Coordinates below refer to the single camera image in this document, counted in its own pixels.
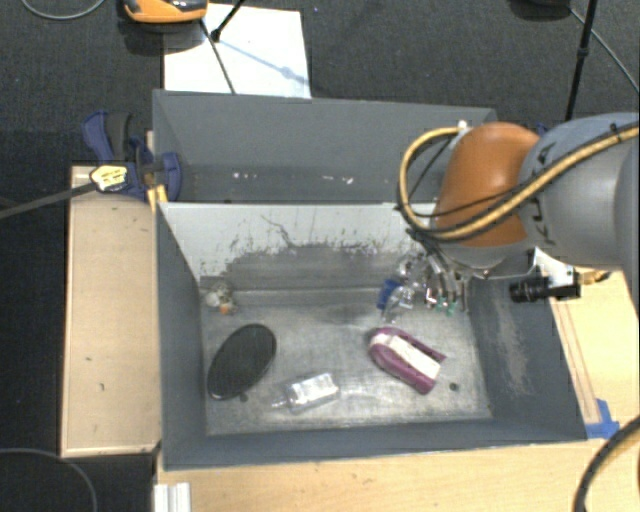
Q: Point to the clear bottle with blue cap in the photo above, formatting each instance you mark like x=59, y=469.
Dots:
x=392, y=296

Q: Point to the grey metal bin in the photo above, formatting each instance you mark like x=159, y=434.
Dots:
x=325, y=350

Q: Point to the black oval disc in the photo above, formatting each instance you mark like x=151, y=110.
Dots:
x=242, y=361

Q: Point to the pale wood flat board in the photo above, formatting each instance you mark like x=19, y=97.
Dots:
x=112, y=325

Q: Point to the black cylinder on white bracket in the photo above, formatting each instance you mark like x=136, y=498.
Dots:
x=532, y=289

